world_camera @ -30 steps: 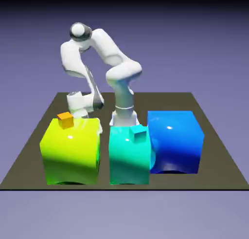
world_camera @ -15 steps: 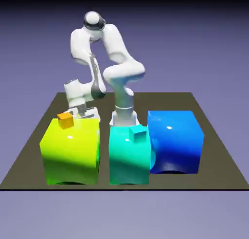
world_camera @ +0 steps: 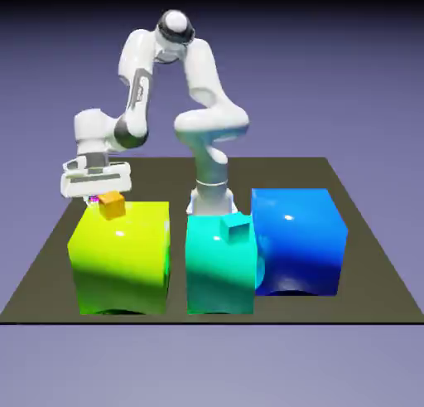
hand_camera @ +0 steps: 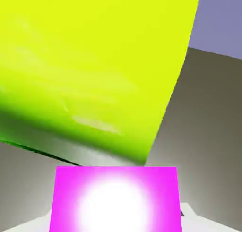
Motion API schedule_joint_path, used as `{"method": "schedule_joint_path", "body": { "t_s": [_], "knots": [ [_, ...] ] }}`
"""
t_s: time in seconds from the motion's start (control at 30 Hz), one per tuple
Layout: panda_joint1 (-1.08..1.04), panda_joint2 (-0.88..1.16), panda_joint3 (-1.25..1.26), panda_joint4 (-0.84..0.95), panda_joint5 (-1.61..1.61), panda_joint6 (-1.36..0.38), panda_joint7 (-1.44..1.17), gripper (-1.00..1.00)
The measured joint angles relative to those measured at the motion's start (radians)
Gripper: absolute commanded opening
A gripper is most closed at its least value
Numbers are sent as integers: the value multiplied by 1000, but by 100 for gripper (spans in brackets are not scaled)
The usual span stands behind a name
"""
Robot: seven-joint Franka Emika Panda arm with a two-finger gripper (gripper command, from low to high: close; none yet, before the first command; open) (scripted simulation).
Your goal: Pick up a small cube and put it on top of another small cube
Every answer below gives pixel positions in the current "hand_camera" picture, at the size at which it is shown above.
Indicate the small magenta cube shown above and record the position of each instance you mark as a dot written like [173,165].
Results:
[64,198]

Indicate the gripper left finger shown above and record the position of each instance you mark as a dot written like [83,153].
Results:
[34,225]

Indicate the large yellow-green box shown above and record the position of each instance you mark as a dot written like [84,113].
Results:
[90,56]

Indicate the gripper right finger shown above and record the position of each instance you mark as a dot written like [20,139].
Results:
[194,221]

